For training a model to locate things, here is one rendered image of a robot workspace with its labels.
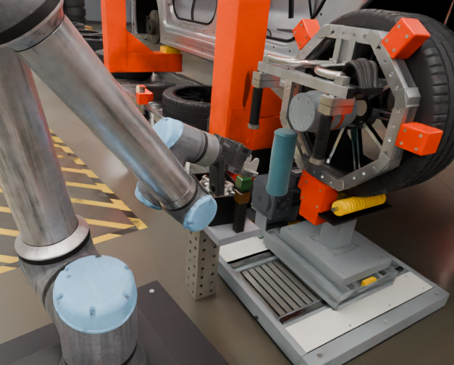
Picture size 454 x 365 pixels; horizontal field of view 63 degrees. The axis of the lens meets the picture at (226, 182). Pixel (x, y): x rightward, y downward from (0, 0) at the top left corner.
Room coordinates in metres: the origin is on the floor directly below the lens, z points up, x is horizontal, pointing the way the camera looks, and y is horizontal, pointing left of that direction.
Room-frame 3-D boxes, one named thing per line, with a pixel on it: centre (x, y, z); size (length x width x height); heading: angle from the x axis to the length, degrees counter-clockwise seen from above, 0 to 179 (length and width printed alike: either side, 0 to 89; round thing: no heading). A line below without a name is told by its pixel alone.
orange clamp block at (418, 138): (1.06, -0.55, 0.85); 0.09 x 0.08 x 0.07; 33
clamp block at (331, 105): (1.06, -0.29, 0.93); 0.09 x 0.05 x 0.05; 123
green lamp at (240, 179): (1.08, -0.06, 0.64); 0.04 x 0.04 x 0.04; 33
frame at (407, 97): (1.32, -0.37, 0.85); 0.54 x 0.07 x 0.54; 33
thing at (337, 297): (1.43, -0.50, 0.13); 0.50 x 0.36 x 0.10; 33
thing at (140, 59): (3.51, 0.78, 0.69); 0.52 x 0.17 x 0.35; 123
